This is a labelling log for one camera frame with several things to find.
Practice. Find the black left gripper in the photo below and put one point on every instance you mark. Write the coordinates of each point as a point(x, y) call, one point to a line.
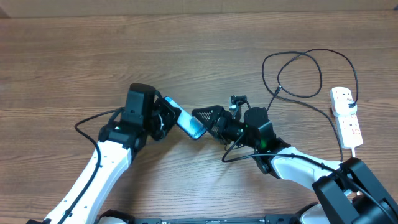
point(171, 114)

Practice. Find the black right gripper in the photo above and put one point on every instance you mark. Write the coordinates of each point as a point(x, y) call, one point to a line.
point(217, 112)

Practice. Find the Samsung Galaxy smartphone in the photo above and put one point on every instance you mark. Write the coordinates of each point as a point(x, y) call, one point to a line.
point(187, 122)

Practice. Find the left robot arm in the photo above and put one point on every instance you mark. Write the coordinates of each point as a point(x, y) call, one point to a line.
point(145, 113)

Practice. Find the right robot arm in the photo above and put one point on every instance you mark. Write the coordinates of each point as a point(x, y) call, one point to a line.
point(348, 192)

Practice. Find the white charger plug adapter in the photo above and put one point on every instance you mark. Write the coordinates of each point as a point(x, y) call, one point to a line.
point(344, 108)

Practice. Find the white power strip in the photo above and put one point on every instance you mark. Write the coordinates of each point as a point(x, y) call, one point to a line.
point(348, 126)

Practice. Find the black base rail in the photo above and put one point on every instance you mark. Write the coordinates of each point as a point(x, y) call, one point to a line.
point(202, 221)

